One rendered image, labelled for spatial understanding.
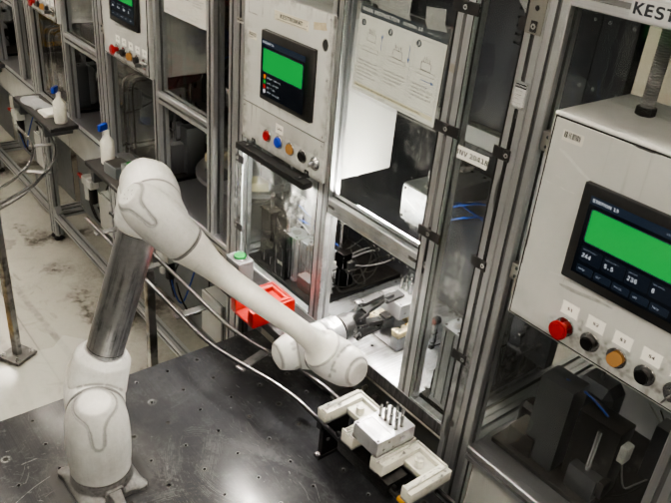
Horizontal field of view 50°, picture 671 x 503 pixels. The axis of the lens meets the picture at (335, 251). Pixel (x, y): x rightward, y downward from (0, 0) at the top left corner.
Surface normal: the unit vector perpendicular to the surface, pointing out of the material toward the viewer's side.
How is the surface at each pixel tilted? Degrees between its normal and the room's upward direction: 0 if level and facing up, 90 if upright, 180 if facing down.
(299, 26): 90
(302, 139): 90
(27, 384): 0
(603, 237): 90
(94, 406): 5
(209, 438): 0
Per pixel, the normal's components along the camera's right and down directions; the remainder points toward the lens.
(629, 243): -0.78, 0.25
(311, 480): 0.08, -0.87
